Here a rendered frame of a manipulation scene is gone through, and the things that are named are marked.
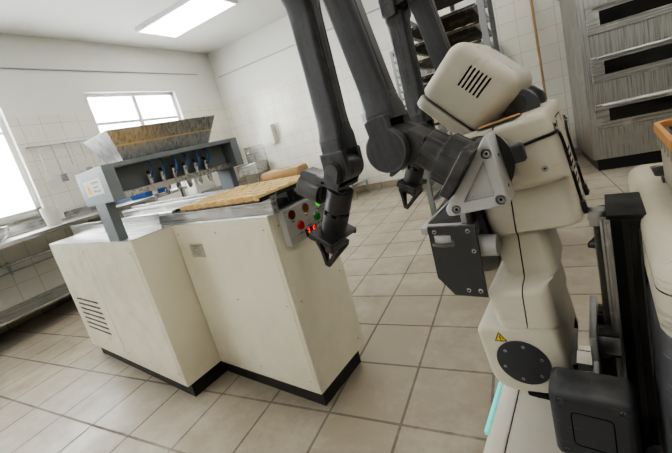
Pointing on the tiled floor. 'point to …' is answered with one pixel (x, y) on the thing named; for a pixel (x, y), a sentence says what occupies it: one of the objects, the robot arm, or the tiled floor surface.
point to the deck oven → (618, 51)
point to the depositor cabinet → (141, 305)
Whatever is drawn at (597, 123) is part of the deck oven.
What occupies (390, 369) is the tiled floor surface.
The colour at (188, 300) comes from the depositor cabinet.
